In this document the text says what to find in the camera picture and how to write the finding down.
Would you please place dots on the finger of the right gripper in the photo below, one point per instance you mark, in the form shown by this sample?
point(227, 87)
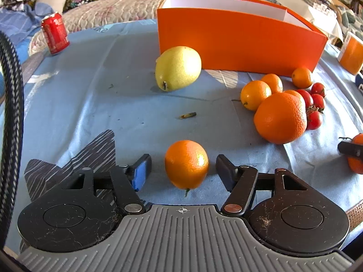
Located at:
point(350, 149)

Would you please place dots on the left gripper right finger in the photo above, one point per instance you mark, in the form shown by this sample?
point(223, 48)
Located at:
point(240, 181)

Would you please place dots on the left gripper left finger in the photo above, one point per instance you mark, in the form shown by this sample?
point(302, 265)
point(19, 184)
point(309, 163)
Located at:
point(127, 181)

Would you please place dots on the large orange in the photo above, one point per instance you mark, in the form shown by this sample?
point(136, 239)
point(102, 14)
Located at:
point(281, 118)
point(355, 162)

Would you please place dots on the lone small tangerine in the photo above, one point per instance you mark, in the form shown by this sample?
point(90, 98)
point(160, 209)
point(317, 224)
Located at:
point(186, 164)

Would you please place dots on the red cherry tomato front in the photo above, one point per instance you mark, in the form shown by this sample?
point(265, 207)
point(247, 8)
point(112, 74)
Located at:
point(314, 119)

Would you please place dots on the red cherry tomato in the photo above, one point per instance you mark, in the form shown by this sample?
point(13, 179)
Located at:
point(318, 102)
point(307, 98)
point(314, 119)

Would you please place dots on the red cherry tomato right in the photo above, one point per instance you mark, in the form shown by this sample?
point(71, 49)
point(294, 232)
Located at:
point(318, 102)

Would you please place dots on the red cherry tomato middle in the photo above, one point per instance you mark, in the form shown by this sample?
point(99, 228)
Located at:
point(307, 98)

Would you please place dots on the long brown patterned ruler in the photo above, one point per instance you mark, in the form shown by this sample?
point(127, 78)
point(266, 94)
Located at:
point(355, 216)

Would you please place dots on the dark blue cloth pouch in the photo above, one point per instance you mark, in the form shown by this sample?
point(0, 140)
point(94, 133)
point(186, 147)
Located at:
point(359, 81)

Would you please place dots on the small brown stem piece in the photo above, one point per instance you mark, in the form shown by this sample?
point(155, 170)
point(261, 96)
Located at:
point(188, 115)

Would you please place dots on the small tangerine by box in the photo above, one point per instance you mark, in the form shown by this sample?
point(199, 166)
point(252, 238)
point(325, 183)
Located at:
point(301, 78)

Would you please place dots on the small tangerine back left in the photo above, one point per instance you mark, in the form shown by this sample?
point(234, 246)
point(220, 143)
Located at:
point(254, 93)

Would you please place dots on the orange cylindrical container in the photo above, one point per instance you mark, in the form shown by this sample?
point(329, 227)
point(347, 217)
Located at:
point(351, 54)

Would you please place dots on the blue tablecloth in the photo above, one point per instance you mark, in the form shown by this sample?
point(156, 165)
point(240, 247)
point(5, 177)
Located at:
point(105, 81)

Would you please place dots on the wicker armchair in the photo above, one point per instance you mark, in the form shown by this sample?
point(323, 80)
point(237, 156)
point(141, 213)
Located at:
point(335, 20)

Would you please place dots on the orange cardboard box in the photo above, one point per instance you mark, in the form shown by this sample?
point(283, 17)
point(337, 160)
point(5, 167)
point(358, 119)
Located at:
point(253, 36)

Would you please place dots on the red soda can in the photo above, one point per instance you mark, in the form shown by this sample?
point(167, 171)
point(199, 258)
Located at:
point(55, 33)

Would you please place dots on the quilted sofa cover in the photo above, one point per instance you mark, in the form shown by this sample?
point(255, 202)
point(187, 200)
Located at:
point(104, 12)

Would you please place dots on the blue striped bedsheet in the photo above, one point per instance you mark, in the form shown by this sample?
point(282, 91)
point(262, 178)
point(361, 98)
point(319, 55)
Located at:
point(20, 26)

